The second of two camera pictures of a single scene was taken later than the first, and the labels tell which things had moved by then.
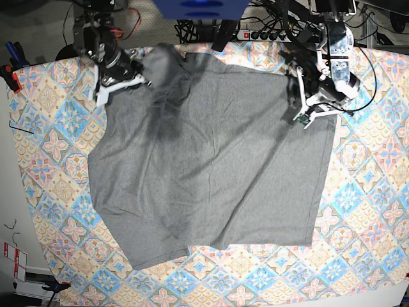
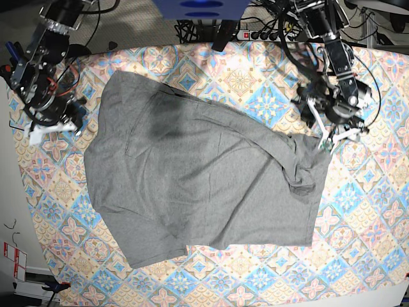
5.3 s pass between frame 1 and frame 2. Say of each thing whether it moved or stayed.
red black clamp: stayed
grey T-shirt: moved
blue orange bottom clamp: stayed
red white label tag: stayed
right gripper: moved
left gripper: moved
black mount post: stayed
